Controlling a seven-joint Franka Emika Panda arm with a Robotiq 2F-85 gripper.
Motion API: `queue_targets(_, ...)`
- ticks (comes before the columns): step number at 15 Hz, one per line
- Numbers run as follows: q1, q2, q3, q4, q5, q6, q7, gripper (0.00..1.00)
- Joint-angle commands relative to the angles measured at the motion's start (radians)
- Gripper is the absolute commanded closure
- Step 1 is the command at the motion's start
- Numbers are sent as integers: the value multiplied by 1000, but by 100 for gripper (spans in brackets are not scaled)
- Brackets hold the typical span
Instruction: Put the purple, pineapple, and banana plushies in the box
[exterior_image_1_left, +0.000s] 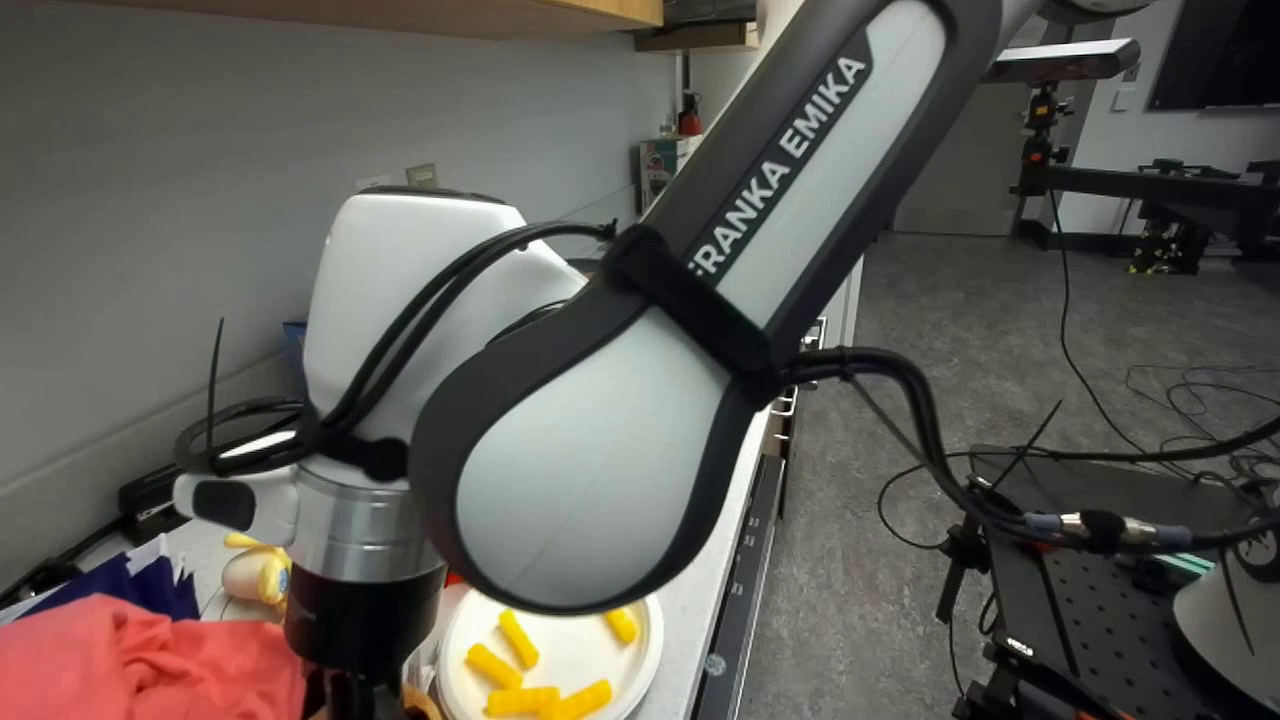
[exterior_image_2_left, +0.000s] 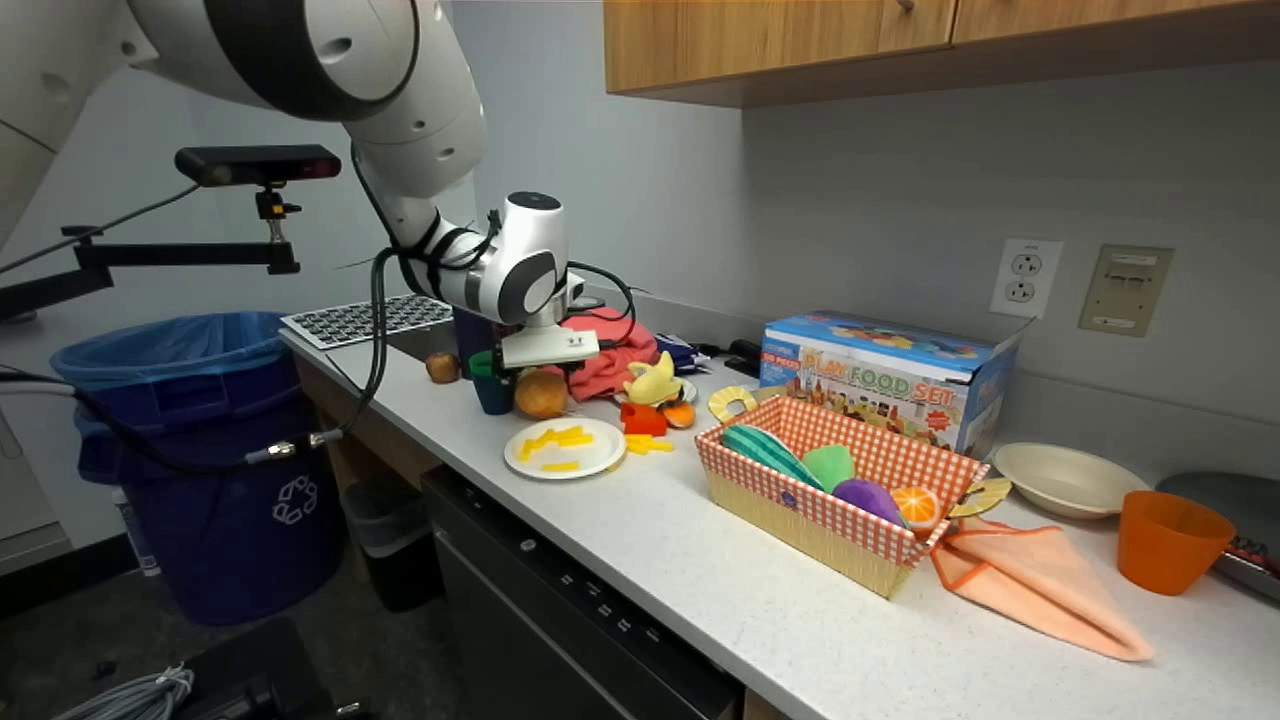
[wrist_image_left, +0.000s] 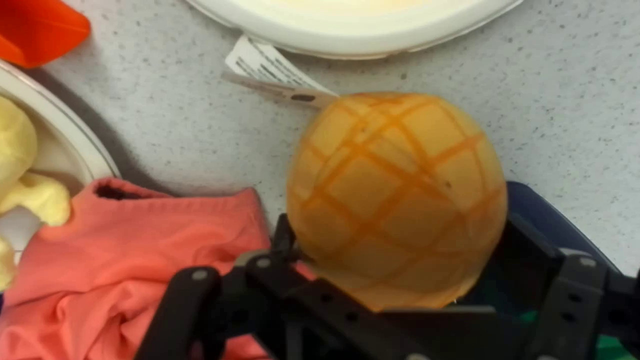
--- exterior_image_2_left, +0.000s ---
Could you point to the yellow banana plushie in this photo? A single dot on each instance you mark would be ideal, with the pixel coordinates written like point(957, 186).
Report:
point(652, 385)

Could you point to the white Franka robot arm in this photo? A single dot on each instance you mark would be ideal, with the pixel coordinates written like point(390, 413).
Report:
point(332, 53)

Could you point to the red checkered cardboard box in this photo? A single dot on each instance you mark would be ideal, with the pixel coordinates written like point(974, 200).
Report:
point(800, 514)

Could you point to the blue toy food box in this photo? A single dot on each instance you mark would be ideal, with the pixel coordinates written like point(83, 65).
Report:
point(906, 367)

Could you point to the pink cloth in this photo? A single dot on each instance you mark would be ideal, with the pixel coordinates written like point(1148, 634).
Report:
point(612, 363)

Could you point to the navy blue cloth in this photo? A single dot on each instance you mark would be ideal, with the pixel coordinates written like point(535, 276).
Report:
point(682, 354)

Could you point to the red toy fry holder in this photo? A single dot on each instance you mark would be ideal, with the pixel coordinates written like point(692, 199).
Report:
point(644, 422)

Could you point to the orange and black toy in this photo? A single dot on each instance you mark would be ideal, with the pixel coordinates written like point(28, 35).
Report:
point(682, 413)

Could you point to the yellow toy fries bunch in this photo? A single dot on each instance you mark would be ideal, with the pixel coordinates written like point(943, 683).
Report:
point(651, 447)

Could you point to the white paper plate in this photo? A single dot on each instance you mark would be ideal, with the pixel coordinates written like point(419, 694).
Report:
point(606, 447)

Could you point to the yellow toy fry piece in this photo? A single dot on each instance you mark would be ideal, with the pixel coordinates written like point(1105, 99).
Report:
point(528, 453)
point(554, 437)
point(560, 465)
point(576, 437)
point(537, 442)

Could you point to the black stapler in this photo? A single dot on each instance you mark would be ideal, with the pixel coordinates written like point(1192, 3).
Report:
point(742, 363)

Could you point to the green cup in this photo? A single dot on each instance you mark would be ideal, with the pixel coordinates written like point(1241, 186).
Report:
point(489, 385)

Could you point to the teal striped plushie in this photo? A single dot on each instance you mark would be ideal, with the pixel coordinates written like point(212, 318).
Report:
point(766, 453)

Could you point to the dark blue bottle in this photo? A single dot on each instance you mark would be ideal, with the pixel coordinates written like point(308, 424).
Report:
point(473, 343)

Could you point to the small brown ball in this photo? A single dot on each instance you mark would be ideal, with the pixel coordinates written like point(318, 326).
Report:
point(440, 369)

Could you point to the green plushie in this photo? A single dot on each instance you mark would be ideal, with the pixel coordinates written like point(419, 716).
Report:
point(831, 465)

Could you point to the grey keyboard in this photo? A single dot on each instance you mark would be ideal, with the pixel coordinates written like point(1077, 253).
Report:
point(362, 322)

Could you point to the black dishwasher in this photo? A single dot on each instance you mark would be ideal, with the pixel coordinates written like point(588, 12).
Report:
point(535, 624)

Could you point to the wooden base cabinet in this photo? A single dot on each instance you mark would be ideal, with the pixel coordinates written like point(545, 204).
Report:
point(344, 424)

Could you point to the small black waste bin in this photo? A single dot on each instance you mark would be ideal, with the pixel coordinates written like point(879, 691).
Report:
point(392, 547)

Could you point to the orange slice toy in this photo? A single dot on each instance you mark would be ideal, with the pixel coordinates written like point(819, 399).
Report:
point(917, 507)

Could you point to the beige bowl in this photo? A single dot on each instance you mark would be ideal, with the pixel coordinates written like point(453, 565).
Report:
point(1066, 477)

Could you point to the blue recycling bin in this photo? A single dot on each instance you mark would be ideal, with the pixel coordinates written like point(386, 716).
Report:
point(203, 453)

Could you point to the peach cloth napkin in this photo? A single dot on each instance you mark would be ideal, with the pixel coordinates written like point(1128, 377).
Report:
point(1041, 586)

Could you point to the orange cup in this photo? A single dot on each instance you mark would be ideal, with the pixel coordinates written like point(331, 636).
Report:
point(1174, 541)

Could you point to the dark grey pan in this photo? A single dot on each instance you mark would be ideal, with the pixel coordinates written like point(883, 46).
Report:
point(1247, 507)

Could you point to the wooden wall cabinet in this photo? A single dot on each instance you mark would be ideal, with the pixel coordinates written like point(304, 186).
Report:
point(800, 35)

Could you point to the white wall outlet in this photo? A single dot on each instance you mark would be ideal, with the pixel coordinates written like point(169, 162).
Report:
point(1024, 276)

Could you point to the black stereo camera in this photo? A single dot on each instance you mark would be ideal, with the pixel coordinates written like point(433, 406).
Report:
point(253, 166)

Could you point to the beige wall plate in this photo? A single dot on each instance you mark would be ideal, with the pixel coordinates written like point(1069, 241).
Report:
point(1125, 291)

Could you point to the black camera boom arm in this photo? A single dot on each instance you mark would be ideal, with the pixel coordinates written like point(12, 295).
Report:
point(160, 253)

